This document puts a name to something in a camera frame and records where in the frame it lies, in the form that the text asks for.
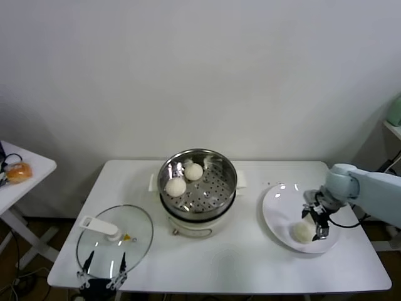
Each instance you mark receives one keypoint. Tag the pale green appliance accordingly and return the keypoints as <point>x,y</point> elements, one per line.
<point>395,113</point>

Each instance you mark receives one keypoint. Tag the white side table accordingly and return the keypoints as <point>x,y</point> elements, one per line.
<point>34,191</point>

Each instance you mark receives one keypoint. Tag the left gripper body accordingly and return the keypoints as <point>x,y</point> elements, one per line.
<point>97,291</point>

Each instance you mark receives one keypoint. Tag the dark computer monitor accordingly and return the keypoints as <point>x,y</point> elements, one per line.
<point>2,149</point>

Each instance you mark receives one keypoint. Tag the stainless steel steamer basket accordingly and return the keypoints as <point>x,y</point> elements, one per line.
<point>216,182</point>

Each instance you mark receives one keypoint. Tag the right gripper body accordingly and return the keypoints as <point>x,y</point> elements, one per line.
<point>327,202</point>

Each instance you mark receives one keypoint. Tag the white steamed baozi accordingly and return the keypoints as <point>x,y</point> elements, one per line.
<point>194,172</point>
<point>311,218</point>
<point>175,187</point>
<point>302,232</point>

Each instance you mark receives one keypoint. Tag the white shelf table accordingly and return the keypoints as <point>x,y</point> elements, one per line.
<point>394,129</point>

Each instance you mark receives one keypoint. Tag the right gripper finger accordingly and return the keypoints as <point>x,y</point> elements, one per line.
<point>305,211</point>
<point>322,229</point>

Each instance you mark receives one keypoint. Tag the white electric cooker base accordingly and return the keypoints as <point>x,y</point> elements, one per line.
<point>197,224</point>

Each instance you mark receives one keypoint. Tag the white round plate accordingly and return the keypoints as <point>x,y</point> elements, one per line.
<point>279,213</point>

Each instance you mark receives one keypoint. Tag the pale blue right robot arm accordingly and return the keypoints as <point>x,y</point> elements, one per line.
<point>376,194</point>

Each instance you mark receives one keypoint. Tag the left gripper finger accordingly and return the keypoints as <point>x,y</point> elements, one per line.
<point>122,265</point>
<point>87,261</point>

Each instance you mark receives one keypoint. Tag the packaged orange bread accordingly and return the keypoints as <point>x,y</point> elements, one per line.
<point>19,172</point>

